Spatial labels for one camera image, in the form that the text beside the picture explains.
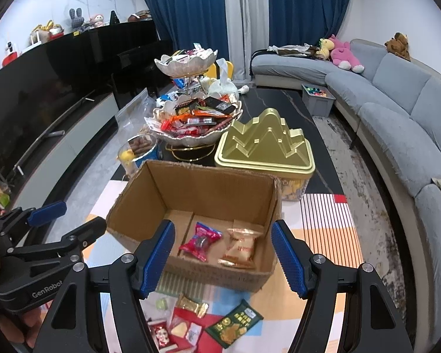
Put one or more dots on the blue curtain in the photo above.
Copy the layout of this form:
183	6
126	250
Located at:
305	3
183	7

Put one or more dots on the person's left hand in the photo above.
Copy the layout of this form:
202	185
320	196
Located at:
25	325

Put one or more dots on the brown cardboard box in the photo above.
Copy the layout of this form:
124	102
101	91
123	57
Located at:
205	187

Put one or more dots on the pink doll plush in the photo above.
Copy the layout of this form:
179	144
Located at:
97	21

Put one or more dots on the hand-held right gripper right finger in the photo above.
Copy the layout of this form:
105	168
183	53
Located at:
288	261

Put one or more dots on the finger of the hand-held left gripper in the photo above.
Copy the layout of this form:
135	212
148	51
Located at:
84	232
46	212

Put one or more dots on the grey storage bin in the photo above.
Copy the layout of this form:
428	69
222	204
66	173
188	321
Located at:
318	101

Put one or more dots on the red packet with window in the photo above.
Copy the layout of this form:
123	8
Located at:
183	325

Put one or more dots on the red candy packet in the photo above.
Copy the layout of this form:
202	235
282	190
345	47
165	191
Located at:
200	241

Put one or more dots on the black upright piano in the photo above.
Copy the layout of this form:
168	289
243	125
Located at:
125	44

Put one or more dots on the grey patterned rug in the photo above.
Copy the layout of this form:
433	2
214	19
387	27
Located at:
352	161

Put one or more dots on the brown plush toy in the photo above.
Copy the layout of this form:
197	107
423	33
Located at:
398	46

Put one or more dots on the yellow chair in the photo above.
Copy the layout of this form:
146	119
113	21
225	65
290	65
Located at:
213	70
230	68

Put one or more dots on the gold candy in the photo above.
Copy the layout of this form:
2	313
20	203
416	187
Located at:
191	304

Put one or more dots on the grey remote control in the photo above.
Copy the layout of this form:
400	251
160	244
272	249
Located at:
56	132

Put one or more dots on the tiered white snack stand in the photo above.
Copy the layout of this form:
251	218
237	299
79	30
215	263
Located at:
185	64

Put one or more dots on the orange snack packet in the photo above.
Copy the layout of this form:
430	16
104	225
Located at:
242	244
235	263

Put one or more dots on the clear jar of brown nuts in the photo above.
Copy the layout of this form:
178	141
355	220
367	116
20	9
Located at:
141	147

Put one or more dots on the pink plush toy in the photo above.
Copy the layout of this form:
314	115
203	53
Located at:
343	53

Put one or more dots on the patterned cloth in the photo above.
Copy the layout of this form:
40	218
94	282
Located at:
290	49

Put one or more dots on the white security camera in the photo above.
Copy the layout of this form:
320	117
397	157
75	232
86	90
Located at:
9	46

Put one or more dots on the grey rabbit plush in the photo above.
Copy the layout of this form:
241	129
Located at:
75	20

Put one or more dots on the heap of wrapped sweets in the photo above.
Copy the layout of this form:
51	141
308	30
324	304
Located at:
185	53

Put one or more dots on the pile of assorted snack packets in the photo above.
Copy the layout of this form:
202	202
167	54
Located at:
194	116

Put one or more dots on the gold mountain-lid tin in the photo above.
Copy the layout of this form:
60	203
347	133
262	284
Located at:
264	143

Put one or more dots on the colourful checked tablecloth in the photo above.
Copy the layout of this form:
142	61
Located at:
323	235

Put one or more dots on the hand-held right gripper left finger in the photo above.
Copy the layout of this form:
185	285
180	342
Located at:
158	261

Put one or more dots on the white sheer curtain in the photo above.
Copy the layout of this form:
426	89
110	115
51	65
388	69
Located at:
244	14

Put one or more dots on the white plastic bag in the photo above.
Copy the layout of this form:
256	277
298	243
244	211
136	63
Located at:
222	82

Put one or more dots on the black metronome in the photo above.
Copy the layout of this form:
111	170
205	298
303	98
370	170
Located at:
114	18

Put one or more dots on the yellow plush toy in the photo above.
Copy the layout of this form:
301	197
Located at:
324	47

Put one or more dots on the green chip packet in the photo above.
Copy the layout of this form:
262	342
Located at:
235	325

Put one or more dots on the small red white packet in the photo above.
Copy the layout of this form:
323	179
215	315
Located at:
161	335

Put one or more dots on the clear bag of peanuts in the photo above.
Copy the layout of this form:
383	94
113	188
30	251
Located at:
136	110

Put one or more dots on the black television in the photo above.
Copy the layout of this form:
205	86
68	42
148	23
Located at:
33	92

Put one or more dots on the white router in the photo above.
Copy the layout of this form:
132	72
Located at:
36	38

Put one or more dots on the grey television cabinet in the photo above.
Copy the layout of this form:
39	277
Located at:
70	143

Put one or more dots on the grey sofa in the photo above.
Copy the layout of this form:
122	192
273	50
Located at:
400	117

